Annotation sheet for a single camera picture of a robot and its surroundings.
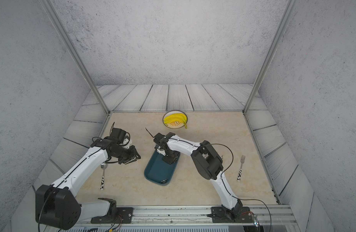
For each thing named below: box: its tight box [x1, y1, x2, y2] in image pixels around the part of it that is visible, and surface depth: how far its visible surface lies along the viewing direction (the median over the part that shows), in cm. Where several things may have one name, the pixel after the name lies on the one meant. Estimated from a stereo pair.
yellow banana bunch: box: [163, 113, 188, 130], surface depth 113 cm
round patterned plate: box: [162, 109, 187, 130], surface depth 113 cm
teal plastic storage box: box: [143, 149, 181, 187], surface depth 86 cm
